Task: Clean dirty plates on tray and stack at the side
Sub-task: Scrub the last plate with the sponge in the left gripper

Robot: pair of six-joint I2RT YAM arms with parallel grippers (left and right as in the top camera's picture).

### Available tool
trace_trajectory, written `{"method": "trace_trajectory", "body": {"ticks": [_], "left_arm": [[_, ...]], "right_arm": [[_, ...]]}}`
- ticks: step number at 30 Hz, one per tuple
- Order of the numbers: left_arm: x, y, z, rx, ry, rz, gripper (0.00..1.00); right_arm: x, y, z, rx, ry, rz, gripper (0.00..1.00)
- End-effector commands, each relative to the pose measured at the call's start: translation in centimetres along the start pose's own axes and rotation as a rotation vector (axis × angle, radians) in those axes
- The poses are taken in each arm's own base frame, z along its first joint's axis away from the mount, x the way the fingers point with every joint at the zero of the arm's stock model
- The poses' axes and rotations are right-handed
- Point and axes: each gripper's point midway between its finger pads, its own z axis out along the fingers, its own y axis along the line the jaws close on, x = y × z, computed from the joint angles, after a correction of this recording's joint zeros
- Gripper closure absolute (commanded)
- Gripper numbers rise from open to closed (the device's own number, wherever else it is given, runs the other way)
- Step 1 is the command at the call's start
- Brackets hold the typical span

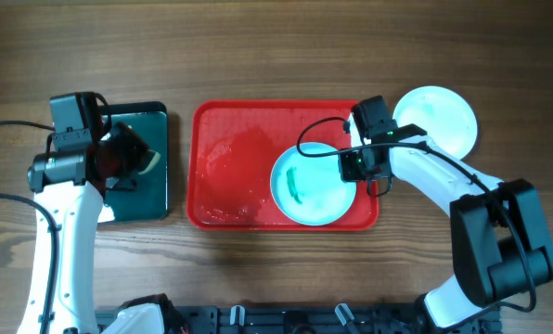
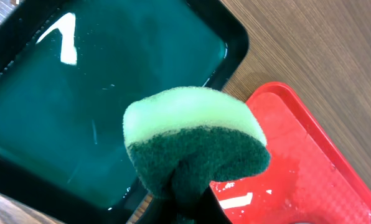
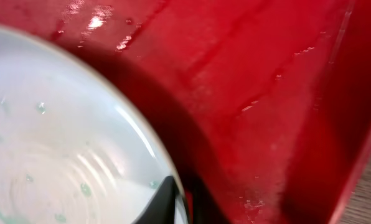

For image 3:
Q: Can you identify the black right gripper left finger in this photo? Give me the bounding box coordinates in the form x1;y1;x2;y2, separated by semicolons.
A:
133;176;177;224

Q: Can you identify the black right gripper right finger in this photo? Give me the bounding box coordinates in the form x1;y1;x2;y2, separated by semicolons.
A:
191;182;229;224

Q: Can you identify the light blue plate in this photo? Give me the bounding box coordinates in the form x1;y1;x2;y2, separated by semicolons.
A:
0;26;191;223

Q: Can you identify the red plastic tray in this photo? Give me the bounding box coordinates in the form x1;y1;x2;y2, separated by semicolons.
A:
0;0;371;223

